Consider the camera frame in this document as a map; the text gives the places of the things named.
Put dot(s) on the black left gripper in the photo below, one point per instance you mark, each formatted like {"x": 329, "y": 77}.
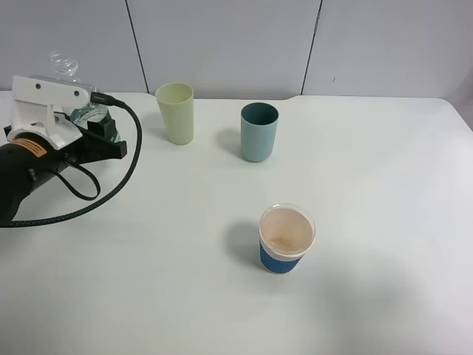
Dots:
{"x": 29, "y": 153}

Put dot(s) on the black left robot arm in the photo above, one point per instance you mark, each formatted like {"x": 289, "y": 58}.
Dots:
{"x": 16, "y": 187}

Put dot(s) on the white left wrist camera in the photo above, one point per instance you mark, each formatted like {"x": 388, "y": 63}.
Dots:
{"x": 34, "y": 100}

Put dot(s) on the pale yellow plastic cup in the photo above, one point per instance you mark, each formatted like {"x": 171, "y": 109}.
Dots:
{"x": 176, "y": 103}

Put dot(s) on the blue-sleeved paper cup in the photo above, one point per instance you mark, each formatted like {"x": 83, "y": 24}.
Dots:
{"x": 286, "y": 233}

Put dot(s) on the clear green-label water bottle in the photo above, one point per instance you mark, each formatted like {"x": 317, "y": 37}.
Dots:
{"x": 65, "y": 68}

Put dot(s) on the teal plastic cup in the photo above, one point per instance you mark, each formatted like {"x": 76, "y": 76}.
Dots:
{"x": 258, "y": 131}

